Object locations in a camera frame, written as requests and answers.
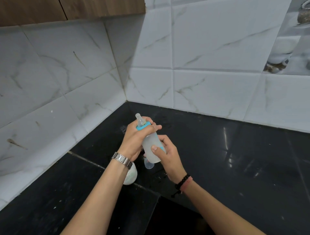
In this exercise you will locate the person's left hand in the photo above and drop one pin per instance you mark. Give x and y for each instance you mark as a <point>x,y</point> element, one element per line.
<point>132,140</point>

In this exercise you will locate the person's right hand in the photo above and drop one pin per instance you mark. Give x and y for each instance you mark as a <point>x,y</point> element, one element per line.
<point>170,157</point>

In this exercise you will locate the person's left fingers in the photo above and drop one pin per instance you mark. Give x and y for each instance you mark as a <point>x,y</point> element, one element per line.
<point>150,126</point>

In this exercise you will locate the person's right thumb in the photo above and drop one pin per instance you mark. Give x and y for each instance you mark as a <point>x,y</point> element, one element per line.
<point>157,148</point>

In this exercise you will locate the baby bottle with blue collar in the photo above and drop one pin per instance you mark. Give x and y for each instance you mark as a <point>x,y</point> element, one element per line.
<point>151,142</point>

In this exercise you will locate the person's right forearm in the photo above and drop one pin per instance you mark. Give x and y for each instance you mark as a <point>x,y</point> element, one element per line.
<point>218,210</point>

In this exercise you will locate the person's left forearm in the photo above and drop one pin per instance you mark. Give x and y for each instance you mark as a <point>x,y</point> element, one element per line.
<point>101,201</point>

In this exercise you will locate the clear plastic bottle cap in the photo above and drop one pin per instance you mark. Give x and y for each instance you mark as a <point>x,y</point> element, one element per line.
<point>149,164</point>

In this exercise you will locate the silver metal wristwatch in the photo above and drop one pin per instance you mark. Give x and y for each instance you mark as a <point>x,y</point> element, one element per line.
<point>121,159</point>

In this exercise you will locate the white round bowl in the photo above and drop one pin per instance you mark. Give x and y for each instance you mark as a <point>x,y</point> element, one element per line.
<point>130,175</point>

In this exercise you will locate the black kitchen sink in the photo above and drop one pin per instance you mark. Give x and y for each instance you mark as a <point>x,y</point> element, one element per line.
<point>169,218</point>

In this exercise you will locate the brown wooden wall cabinet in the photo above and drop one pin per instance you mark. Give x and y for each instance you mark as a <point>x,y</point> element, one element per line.
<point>70,11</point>

